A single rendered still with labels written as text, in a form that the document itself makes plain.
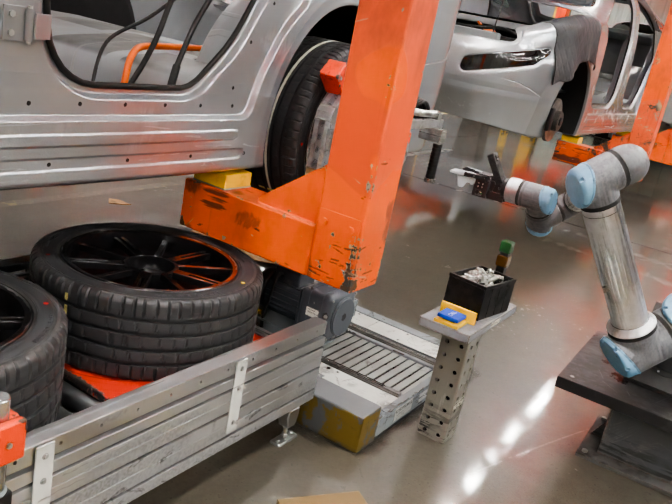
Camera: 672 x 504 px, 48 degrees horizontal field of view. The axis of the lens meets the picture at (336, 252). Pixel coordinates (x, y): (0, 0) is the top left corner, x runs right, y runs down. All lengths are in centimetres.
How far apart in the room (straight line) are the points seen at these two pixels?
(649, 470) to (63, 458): 193
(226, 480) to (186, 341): 43
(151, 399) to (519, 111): 390
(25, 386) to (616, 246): 160
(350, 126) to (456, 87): 308
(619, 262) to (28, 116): 164
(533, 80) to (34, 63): 386
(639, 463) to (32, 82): 221
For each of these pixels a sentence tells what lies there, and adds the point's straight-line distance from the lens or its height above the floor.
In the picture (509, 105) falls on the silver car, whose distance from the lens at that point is 520.
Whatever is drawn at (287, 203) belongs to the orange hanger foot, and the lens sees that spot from 229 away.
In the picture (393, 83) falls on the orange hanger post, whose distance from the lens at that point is 206.
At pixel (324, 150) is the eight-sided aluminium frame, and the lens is 255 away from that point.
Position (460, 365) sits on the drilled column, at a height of 29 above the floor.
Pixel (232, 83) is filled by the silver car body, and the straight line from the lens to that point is 237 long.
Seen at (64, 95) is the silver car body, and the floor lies 96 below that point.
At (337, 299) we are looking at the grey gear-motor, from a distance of 250.
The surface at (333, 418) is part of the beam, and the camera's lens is 243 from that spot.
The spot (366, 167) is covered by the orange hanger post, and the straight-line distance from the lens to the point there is 210.
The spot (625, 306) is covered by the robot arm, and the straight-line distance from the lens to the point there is 244.
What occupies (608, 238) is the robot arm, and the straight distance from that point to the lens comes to 231.
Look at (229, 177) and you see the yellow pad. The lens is 243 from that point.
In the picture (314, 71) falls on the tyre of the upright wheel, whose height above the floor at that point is 108.
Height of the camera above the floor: 127
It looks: 17 degrees down
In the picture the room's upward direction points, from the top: 12 degrees clockwise
